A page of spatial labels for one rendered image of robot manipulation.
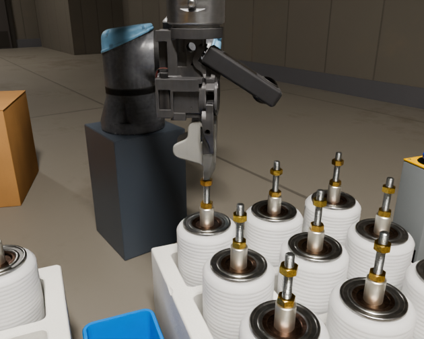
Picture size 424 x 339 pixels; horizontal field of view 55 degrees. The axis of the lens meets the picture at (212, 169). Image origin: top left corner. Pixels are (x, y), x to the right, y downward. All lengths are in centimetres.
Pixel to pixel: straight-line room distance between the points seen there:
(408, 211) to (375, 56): 217
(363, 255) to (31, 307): 47
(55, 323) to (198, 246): 22
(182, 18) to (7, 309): 43
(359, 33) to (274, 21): 79
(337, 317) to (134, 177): 58
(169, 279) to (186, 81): 30
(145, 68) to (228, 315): 57
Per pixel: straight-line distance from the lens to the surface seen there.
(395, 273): 67
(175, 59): 56
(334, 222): 72
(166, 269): 68
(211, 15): 54
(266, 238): 67
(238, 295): 53
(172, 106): 55
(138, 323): 71
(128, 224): 99
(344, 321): 51
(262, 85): 55
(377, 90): 291
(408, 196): 82
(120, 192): 94
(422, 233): 82
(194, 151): 58
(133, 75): 93
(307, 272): 57
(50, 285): 68
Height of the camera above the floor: 57
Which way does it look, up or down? 22 degrees down
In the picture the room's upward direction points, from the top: straight up
